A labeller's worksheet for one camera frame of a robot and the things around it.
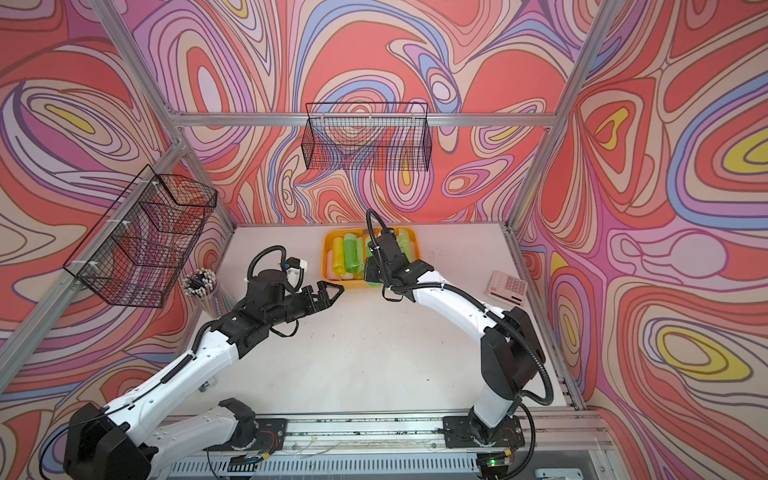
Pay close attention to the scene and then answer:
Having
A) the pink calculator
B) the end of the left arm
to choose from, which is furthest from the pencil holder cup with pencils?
the pink calculator

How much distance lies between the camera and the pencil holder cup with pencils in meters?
0.82

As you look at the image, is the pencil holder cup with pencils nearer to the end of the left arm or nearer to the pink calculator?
the end of the left arm

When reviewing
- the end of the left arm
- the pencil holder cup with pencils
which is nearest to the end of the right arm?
the end of the left arm

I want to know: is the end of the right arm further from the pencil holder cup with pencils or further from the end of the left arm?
the pencil holder cup with pencils

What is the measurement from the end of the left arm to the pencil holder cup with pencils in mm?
293

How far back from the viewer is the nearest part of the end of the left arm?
0.55m
